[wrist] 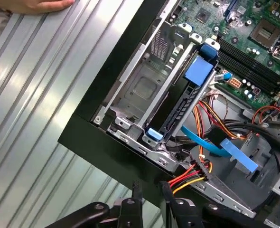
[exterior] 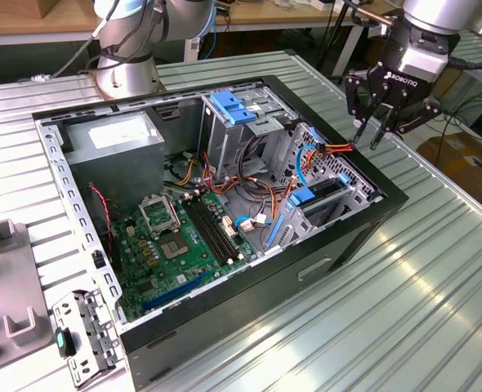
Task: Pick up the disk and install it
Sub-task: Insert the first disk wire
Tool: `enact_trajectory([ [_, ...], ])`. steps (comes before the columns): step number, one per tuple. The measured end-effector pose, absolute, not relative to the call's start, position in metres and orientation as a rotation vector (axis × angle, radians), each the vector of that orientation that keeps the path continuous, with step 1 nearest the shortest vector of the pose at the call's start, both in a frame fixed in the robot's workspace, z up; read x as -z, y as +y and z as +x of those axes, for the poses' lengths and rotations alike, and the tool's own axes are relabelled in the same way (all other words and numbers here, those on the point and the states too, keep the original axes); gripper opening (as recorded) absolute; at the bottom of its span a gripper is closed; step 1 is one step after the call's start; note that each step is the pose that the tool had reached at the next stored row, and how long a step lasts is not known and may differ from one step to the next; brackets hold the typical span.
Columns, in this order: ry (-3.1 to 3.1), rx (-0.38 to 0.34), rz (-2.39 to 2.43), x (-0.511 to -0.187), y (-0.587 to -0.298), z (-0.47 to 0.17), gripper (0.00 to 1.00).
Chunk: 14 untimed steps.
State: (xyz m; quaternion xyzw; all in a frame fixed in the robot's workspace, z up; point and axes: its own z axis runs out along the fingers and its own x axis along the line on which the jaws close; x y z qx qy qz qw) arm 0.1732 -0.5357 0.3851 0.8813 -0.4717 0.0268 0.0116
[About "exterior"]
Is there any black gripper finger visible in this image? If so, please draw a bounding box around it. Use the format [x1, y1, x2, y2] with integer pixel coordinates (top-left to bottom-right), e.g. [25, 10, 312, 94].
[369, 97, 445, 151]
[345, 71, 385, 145]

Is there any red orange power wire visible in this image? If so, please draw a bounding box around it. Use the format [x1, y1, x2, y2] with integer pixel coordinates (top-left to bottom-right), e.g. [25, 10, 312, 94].
[271, 139, 355, 221]

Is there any metal disk bay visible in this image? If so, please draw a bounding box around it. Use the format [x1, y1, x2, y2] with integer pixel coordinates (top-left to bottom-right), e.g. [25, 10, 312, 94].
[261, 175, 385, 255]

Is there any brown cardboard floor box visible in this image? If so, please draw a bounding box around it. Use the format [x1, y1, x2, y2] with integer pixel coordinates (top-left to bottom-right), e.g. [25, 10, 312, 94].
[416, 132, 482, 205]

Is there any black tripod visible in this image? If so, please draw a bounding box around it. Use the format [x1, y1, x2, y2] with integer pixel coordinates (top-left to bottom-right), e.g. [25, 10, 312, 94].
[315, 0, 363, 85]

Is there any blue drive bay latch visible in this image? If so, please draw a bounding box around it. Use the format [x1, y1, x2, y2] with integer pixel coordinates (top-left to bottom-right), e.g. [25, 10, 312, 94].
[209, 91, 258, 127]

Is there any metal optical drive cage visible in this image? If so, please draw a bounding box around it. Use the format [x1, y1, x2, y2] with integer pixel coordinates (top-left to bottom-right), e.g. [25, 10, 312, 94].
[198, 83, 301, 183]

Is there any black RAM slot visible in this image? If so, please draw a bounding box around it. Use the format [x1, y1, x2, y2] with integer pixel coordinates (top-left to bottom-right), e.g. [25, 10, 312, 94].
[192, 192, 245, 262]
[182, 194, 234, 265]

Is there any metal socket cover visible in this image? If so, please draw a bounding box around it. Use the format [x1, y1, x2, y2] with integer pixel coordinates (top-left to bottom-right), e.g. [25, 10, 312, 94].
[138, 194, 183, 240]

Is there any green motherboard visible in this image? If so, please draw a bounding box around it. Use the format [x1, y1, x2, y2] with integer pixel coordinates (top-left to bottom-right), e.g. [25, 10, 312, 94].
[112, 189, 258, 323]

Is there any CPU socket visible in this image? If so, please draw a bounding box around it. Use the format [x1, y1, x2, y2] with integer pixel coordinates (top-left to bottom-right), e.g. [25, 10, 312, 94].
[155, 231, 192, 262]

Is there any black open PC case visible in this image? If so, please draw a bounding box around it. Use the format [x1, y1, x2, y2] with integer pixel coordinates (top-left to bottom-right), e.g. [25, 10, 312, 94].
[31, 74, 410, 391]

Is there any grey power supply unit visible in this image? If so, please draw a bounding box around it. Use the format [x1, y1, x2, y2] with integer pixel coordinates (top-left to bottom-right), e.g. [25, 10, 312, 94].
[63, 110, 167, 213]

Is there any blue expansion slot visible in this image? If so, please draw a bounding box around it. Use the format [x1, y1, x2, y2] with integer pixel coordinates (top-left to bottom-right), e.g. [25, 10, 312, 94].
[141, 271, 209, 314]

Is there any black case fan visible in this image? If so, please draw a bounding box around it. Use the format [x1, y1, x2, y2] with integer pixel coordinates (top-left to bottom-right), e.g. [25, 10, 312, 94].
[83, 183, 123, 275]

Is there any cardboard box on desk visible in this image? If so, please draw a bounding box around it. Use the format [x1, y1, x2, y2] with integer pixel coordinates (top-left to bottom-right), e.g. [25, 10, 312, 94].
[34, 0, 65, 20]

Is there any teal black latch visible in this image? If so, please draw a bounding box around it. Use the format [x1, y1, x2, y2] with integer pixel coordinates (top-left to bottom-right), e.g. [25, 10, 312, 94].
[54, 326, 78, 359]

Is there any grey parts rack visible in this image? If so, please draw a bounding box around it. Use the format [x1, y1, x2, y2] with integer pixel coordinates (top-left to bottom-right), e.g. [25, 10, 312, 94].
[0, 218, 58, 379]

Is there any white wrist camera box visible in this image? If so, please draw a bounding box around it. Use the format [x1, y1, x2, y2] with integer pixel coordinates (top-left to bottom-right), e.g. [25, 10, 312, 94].
[399, 42, 450, 82]

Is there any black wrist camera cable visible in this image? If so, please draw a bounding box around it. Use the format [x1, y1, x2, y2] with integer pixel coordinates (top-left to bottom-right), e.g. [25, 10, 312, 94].
[447, 56, 482, 71]

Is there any blue data wire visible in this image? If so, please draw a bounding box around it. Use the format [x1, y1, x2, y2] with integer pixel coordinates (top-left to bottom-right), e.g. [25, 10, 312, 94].
[295, 125, 324, 187]

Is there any wooden desk white frame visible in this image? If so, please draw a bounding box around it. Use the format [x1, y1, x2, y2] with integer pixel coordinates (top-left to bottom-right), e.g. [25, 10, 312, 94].
[0, 0, 405, 78]

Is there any orange black wire bundle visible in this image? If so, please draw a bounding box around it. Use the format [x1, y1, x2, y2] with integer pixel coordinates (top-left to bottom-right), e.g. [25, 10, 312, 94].
[163, 136, 295, 224]

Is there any blue wire white connector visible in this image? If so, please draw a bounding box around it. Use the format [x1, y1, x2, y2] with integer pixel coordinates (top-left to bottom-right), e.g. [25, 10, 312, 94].
[233, 215, 274, 234]

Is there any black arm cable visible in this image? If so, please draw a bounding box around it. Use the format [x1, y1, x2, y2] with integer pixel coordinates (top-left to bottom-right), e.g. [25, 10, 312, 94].
[18, 0, 171, 85]

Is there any metal expansion bracket cover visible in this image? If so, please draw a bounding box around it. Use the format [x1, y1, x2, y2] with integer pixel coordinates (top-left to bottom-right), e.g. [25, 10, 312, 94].
[51, 288, 124, 387]

